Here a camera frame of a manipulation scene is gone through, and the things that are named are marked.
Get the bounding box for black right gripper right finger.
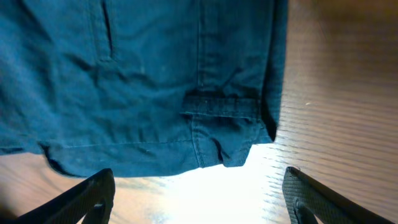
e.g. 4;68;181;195
282;167;393;224

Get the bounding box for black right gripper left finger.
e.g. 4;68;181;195
12;169;116;224

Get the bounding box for navy blue shorts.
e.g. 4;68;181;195
1;0;289;177

